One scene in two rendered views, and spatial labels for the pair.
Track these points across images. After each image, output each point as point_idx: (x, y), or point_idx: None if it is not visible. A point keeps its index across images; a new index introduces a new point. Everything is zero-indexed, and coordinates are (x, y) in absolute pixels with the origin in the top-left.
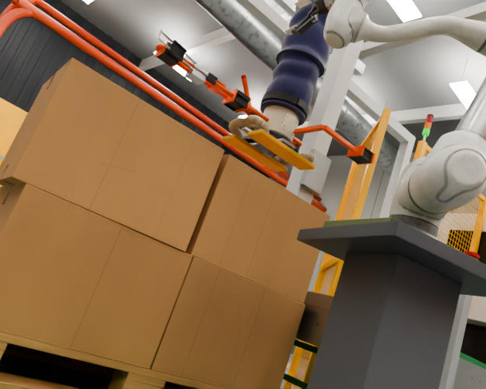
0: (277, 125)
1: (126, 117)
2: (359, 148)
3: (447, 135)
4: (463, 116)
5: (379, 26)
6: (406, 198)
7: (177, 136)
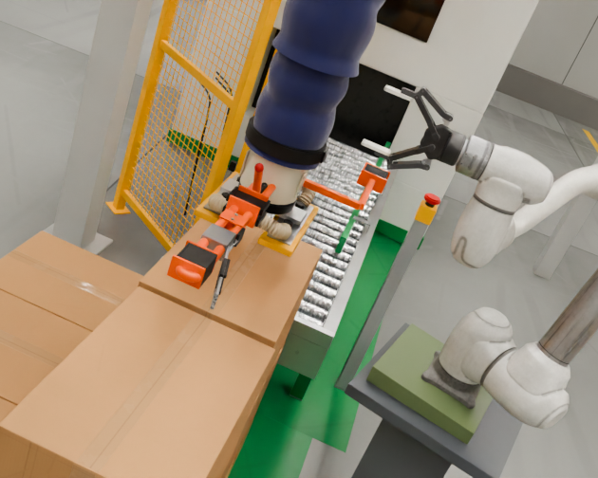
0: (288, 195)
1: (215, 467)
2: (379, 182)
3: (545, 372)
4: (559, 334)
5: (519, 230)
6: (474, 378)
7: (247, 406)
